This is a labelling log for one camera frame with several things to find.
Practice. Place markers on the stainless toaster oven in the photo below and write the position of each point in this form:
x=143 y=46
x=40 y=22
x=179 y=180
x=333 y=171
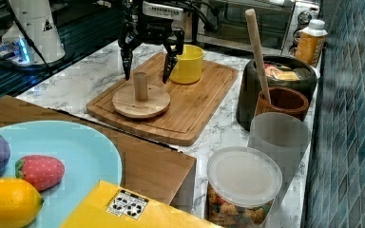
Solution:
x=276 y=24

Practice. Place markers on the round wooden lid with knob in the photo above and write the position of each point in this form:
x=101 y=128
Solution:
x=139 y=99

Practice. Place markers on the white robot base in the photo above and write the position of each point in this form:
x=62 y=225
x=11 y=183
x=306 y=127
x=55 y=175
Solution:
x=37 y=40

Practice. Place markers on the wooden pestle stick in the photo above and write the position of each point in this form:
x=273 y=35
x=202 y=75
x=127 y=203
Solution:
x=257 y=50

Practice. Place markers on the yellow cardboard box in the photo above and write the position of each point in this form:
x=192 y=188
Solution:
x=108 y=205

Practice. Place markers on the yellow cup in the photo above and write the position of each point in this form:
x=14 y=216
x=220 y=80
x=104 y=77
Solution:
x=188 y=70

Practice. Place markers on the dark round canister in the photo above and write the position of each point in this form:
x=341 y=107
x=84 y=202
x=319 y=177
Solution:
x=250 y=85

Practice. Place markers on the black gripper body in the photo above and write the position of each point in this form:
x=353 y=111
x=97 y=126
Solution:
x=150 y=22

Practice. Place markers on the frosted plastic cup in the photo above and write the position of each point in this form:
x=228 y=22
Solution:
x=284 y=139

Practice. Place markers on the wooden box stand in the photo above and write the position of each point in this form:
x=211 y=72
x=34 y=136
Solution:
x=154 y=170

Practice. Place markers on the red plush strawberry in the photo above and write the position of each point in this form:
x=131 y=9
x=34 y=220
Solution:
x=42 y=172

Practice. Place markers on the light blue plate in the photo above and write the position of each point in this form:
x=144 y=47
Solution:
x=87 y=154

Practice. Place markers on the snack jar with clear lid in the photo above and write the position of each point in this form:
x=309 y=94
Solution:
x=242 y=186

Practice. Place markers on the orange bottle with white cap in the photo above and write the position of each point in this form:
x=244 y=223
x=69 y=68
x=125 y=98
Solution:
x=311 y=42

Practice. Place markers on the bamboo cutting board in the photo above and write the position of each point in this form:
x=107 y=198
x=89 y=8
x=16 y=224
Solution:
x=190 y=109

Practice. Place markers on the brown wooden utensil cup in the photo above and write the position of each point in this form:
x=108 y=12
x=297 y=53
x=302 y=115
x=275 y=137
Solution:
x=283 y=100

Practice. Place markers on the yellow toy lemon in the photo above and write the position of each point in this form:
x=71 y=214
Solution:
x=20 y=203

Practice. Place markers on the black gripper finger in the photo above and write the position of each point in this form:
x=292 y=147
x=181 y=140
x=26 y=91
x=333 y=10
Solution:
x=127 y=55
x=170 y=60

